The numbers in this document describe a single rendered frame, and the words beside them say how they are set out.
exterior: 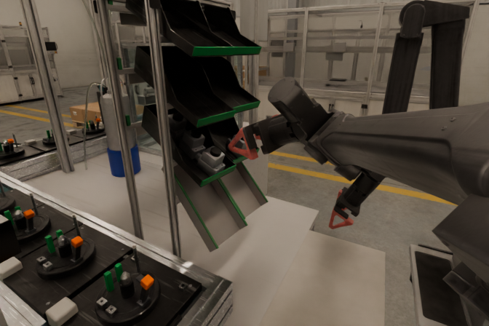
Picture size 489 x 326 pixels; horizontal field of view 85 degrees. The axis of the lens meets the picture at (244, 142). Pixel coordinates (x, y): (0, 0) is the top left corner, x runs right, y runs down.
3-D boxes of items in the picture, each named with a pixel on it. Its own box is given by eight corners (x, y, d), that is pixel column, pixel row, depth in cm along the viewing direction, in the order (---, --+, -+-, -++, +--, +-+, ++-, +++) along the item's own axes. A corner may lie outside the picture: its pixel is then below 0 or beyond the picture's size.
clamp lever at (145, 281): (150, 299, 60) (154, 279, 56) (142, 305, 58) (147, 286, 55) (138, 288, 61) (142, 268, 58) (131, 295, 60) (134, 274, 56)
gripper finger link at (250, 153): (217, 135, 58) (249, 125, 51) (238, 127, 63) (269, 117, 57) (228, 165, 58) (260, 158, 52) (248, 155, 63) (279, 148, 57)
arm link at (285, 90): (326, 169, 45) (363, 131, 44) (287, 129, 38) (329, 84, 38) (291, 140, 55) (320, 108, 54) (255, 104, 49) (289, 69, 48)
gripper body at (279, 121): (250, 125, 54) (280, 116, 49) (277, 115, 61) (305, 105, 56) (261, 156, 54) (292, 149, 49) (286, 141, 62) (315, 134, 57)
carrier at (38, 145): (86, 142, 173) (83, 123, 168) (46, 154, 153) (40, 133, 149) (65, 136, 184) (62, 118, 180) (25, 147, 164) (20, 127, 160)
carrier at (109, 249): (134, 253, 80) (127, 217, 75) (44, 321, 60) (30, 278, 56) (85, 228, 91) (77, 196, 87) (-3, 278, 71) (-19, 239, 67)
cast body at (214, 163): (223, 172, 76) (230, 153, 72) (212, 179, 72) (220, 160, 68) (201, 155, 78) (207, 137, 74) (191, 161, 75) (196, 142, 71)
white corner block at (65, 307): (81, 316, 61) (77, 303, 60) (60, 335, 57) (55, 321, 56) (69, 308, 63) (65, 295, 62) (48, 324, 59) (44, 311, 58)
